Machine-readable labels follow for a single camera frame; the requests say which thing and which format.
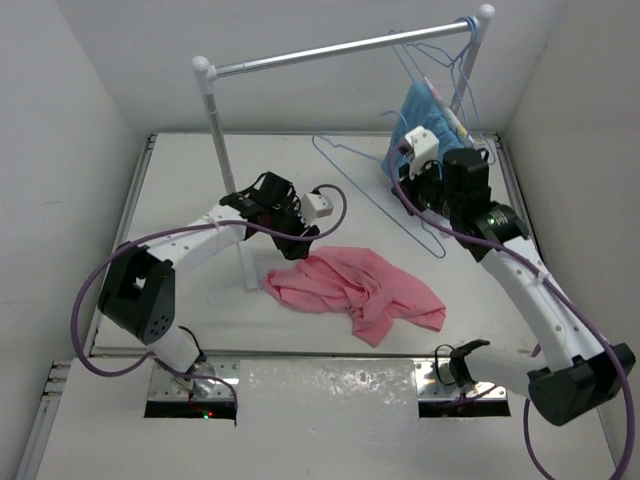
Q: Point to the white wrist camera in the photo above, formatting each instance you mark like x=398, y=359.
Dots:
x=315, y=206
x=419, y=146

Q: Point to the blue t shirt on hanger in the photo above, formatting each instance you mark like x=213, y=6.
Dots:
x=420, y=109

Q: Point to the pink t shirt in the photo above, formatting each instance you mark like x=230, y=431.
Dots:
x=361, y=283

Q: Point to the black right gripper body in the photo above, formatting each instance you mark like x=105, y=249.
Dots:
x=426, y=191

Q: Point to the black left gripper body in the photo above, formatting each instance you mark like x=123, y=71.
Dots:
x=290, y=221

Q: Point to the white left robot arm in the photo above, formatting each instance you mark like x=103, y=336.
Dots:
x=139, y=291

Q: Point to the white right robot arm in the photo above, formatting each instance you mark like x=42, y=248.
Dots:
x=580, y=372

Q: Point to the patterned white garment on hanger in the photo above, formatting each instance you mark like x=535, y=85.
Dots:
x=457, y=126

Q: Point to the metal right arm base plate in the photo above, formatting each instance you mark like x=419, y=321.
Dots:
x=430, y=388

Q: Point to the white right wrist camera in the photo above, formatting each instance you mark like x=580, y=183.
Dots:
x=419, y=146

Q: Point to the white foreground cover board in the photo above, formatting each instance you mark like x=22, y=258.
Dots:
x=308, y=419

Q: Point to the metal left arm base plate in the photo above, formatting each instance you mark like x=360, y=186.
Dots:
x=163, y=386

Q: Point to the blue hanger at rack end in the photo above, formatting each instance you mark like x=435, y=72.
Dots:
x=460, y=70

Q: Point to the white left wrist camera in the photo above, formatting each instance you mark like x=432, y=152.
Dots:
x=315, y=206

